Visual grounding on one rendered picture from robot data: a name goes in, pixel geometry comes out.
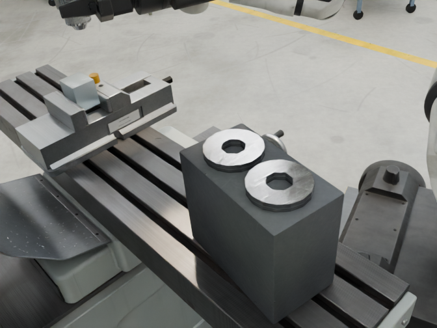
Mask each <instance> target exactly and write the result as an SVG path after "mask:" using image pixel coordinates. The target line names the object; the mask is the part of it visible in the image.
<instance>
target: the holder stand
mask: <svg viewBox="0 0 437 328"><path fill-rule="evenodd" d="M179 156H180V160H181V168H182V173H183V181H184V185H185V193H186V197H187V205H188V210H189V217H190V222H191V230H192V236H193V237H194V239H195V240H196V241H197V242H198V243H199V244H200V245H201V246H202V247H203V248H204V249H205V250H206V251H207V253H208V254H209V255H210V256H211V257H212V258H213V259H214V260H215V262H216V263H217V264H218V265H219V266H220V267H221V268H222V269H223V270H224V271H225V272H226V273H227V274H228V276H229V277H230V278H231V279H232V280H233V281H234V282H235V283H236V285H238V287H240V289H242V291H243V292H244V293H245V294H246V295H247V296H248V297H249V299H250V300H251V301H252V302H253V303H254V304H255V305H256V306H257V307H258V308H259V309H260V311H262V313H263V314H264V315H265V316H266V317H267V318H268V319H269V320H270V322H271V323H272V324H276V323H277V322H279V321H280V320H282V319H283V318H284V317H286V316H287V315H288V314H290V313H292V311H294V310H296V309H297V308H298V307H300V306H301V305H303V304H304V303H305V302H307V301H308V300H310V299H311V298H312V297H314V296H315V295H317V294H318V293H319V292H321V291H322V290H324V289H325V288H326V287H328V286H330V285H331V284H332V283H333V279H334V270H335V264H336V255H337V249H338V239H339V230H340V224H341V215H342V209H343V200H344V193H343V192H342V191H340V190H339V189H338V188H336V187H335V186H333V185H332V184H330V183H329V182H327V181H326V180H325V179H323V178H321V177H320V176H319V175H317V174H315V173H314V172H313V171H311V170H310V169H309V168H307V167H305V166H304V165H303V164H301V163H300V162H298V161H297V160H295V159H294V158H292V157H291V156H290V155H288V154H286V153H285V152H284V151H282V150H280V149H279V148H278V147H277V146H275V145H273V144H272V143H270V142H269V141H268V140H266V139H265V138H263V137H262V136H260V135H259V134H257V133H256V132H255V131H253V130H251V129H250V128H249V127H247V126H245V125H244V124H242V123H241V124H238V125H236V126H234V127H232V128H229V129H227V130H224V131H220V132H217V133H215V134H213V135H212V136H210V137H209V138H207V139H205V140H203V141H201V142H199V143H196V144H194V145H192V146H190V147H188V148H185V149H183V150H181V151H180V152H179Z"/></svg>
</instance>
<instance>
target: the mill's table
mask: <svg viewBox="0 0 437 328"><path fill-rule="evenodd" d="M65 77H68V76H66V75H65V74H63V73H62V72H60V71H58V70H57V69H55V68H54V67H52V66H50V65H48V64H46V65H44V66H41V67H39V68H36V69H35V71H33V72H30V71H29V72H26V73H24V74H21V75H18V76H16V78H14V79H7V80H6V81H2V82H0V130H1V131H2V132H3V133H4V134H5V135H6V136H7V137H8V138H9V139H10V140H11V141H12V142H13V143H15V144H16V145H17V146H18V147H19V148H20V149H21V146H22V144H21V142H20V139H19V137H18V134H17V132H16V130H15V128H17V127H19V126H21V125H23V124H26V123H28V122H30V121H32V120H34V119H36V118H39V117H41V116H43V115H46V114H48V110H47V107H46V104H45V101H44V98H43V96H45V95H47V94H50V93H52V92H55V91H57V92H59V93H61V94H62V95H64V94H63V91H62V88H61V85H60V82H59V80H61V79H64V78H65ZM117 141H118V144H116V145H114V146H112V147H110V148H108V149H106V150H104V151H102V152H101V153H99V154H97V155H95V156H93V157H92V158H90V159H88V160H86V161H84V162H82V163H80V164H78V165H76V166H75V167H73V168H71V169H69V170H67V171H66V172H64V173H62V174H60V175H58V176H56V177H52V179H54V181H56V182H57V183H58V184H59V185H60V186H61V187H62V188H63V189H64V190H65V191H66V192H67V193H68V194H70V195H71V196H72V197H73V198H74V199H75V200H76V201H77V202H78V203H80V205H82V207H83V208H84V209H85V210H86V211H88V212H89V213H90V214H91V215H92V216H93V217H94V218H95V219H97V220H98V221H99V222H100V223H101V224H102V225H103V226H104V227H105V228H106V229H107V230H108V231H109V232H110V233H111V234H112V235H113V236H114V237H116V238H117V239H118V240H119V241H120V242H121V243H122V244H123V245H125V246H126V247H127V248H128V249H129V250H130V251H131V252H132V253H133V254H134V255H135V256H136V257H137V258H138V259H139V260H140V261H141V262H143V263H144V264H145V265H146V266H147V267H148V268H149V269H150V270H151V271H153V272H154V273H155V274H156V275H157V276H158V277H159V278H160V279H161V280H162V281H163V282H164V283H165V284H166V285H167V286H168V287H169V288H171V289H172V290H173V291H174V292H175V293H176V294H177V295H178V296H179V297H181V298H182V300H184V302H186V304H188V305H189V306H190V307H191V308H192V309H193V310H194V311H195V312H196V313H197V314H199V315H200V316H201V317H202V318H203V319H204V320H205V321H206V322H207V323H208V324H210V326H212V328H405V327H406V326H407V325H408V323H409V321H410V318H411V315H412V312H413V309H414V305H415V303H416V299H417V297H416V296H415V295H414V294H411V293H410V292H408V289H409V286H410V285H409V284H408V283H406V282H405V281H403V280H401V279H399V278H398V277H396V276H395V275H393V274H391V273H390V272H388V271H386V270H385V269H383V268H381V267H380V266H378V265H376V264H375V263H373V262H372V261H370V260H368V259H367V258H365V257H363V256H362V255H360V254H358V253H357V252H355V251H353V250H352V249H350V248H348V247H347V246H345V245H344V244H342V243H340V242H338V249H337V255H336V264H335V270H334V279H333V283H332V284H331V285H330V286H328V287H326V288H325V289H324V290H322V291H321V292H319V293H318V294H317V295H315V296H314V297H312V298H311V299H310V300H308V301H307V302H305V303H304V304H303V305H301V306H300V307H298V308H297V309H296V310H294V311H292V313H290V314H288V315H287V316H286V317H284V318H283V319H282V320H280V321H279V322H277V323H276V324H272V323H271V322H270V320H269V319H268V318H267V317H266V316H265V315H264V314H263V313H262V311H260V309H259V308H258V307H257V306H256V305H255V304H254V303H253V302H252V301H251V300H250V299H249V297H248V296H247V295H246V294H245V293H244V292H243V291H242V289H240V287H238V285H236V283H235V282H234V281H233V280H232V279H231V278H230V277H229V276H228V274H227V273H226V272H225V271H224V270H223V269H222V268H221V267H220V266H219V265H218V264H217V263H216V262H215V260H214V259H213V258H212V257H211V256H210V255H209V254H208V253H207V251H206V250H205V249H204V248H203V247H202V246H201V245H200V244H199V243H198V242H197V241H196V240H195V239H194V237H193V236H192V230H191V222H190V217H189V210H188V205H187V197H186V193H185V185H184V181H183V173H182V168H181V160H180V156H179V152H180V151H181V150H183V149H185V147H183V146H182V145H180V144H178V143H176V142H175V141H173V140H172V139H170V138H168V137H167V136H165V135H163V134H162V133H160V132H158V131H157V130H155V129H153V128H152V127H150V126H149V127H147V128H146V129H144V130H142V131H140V132H138V133H136V134H134V135H132V136H130V137H129V138H127V139H125V140H123V139H122V138H117ZM21 150H22V149H21Z"/></svg>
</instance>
